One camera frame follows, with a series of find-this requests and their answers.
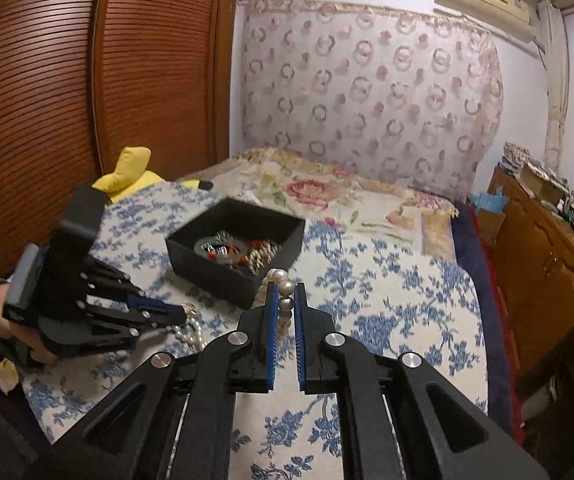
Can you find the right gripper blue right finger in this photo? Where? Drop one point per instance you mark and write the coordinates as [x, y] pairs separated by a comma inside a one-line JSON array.
[[299, 302]]

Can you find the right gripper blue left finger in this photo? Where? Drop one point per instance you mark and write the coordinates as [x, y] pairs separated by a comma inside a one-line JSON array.
[[271, 318]]

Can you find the yellow plush toy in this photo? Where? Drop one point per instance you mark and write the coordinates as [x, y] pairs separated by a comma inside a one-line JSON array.
[[130, 175]]

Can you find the patterned lace curtain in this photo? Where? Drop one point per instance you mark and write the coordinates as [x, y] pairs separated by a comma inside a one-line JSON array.
[[395, 96]]

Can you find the person's left hand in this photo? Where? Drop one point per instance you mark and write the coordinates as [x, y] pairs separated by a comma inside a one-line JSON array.
[[28, 336]]

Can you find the black square jewelry box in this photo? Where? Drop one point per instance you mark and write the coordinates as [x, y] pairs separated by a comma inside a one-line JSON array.
[[272, 240]]

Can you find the brown wooden sideboard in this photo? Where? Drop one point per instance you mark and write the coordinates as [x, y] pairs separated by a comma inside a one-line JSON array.
[[533, 257]]

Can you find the blue floral white bedsheet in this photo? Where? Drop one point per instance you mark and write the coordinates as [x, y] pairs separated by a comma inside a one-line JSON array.
[[395, 367]]

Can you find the brown louvered wardrobe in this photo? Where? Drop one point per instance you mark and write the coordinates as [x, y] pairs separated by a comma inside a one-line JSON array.
[[82, 79]]

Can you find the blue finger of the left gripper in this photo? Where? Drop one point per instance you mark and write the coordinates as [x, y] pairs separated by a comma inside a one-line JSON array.
[[147, 320], [154, 307]]

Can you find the blue paper bag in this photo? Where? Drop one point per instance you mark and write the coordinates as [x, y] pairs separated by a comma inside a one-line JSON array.
[[485, 201]]

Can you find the cardboard box on sideboard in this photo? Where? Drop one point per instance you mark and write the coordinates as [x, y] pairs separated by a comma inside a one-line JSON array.
[[541, 184]]

